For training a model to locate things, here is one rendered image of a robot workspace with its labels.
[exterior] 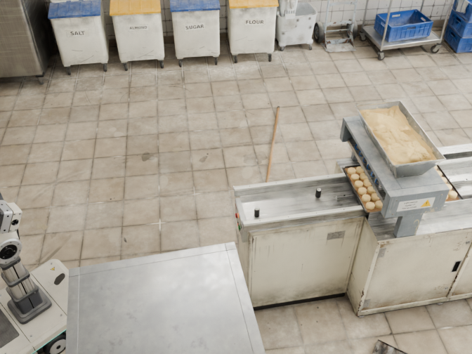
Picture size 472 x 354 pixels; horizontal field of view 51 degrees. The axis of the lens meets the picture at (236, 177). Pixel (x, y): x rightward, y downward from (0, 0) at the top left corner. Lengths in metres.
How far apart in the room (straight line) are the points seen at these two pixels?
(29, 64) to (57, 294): 3.05
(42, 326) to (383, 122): 2.37
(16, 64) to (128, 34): 1.22
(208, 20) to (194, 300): 4.65
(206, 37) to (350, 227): 3.43
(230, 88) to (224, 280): 4.34
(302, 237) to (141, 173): 2.01
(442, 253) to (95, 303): 2.32
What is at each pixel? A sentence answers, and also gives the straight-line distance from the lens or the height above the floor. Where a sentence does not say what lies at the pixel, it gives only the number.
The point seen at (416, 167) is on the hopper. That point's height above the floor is 1.27.
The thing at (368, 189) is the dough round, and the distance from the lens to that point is 3.07.
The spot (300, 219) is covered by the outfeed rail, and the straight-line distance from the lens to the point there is 2.88.
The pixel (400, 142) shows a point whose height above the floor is 1.30.
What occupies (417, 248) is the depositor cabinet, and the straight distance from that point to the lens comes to 3.12.
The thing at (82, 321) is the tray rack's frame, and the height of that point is 1.82.
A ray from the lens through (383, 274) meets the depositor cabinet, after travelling 3.21.
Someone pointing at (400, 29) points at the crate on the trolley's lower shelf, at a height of 0.33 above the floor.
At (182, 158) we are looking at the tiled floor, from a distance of 4.65.
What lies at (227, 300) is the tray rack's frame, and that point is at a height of 1.82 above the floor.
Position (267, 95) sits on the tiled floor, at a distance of 5.50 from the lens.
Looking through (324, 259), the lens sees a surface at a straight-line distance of 3.21.
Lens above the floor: 2.96
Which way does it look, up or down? 42 degrees down
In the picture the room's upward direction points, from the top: straight up
